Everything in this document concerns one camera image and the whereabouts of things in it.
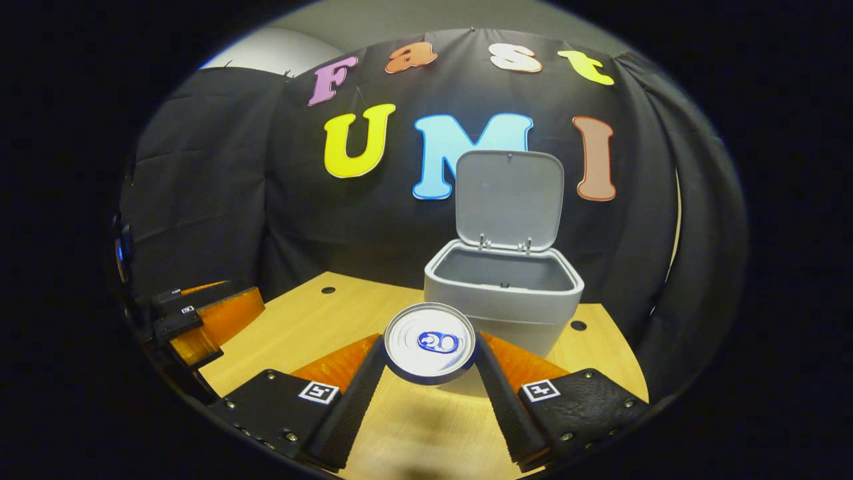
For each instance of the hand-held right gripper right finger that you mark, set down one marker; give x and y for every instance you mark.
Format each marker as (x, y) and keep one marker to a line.
(506, 413)

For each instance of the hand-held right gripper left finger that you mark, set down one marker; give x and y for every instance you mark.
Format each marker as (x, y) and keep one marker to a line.
(350, 406)

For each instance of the grey desktop garbage bin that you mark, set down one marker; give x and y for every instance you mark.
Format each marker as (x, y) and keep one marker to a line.
(510, 200)

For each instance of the wooden desktop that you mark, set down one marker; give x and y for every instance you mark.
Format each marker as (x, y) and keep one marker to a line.
(320, 320)

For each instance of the silver pop can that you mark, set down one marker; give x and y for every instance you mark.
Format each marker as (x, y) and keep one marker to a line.
(430, 343)

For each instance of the black backdrop cloth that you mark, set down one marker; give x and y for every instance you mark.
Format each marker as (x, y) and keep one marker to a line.
(320, 226)

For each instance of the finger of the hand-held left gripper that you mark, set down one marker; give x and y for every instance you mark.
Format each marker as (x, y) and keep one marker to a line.
(166, 301)
(220, 323)

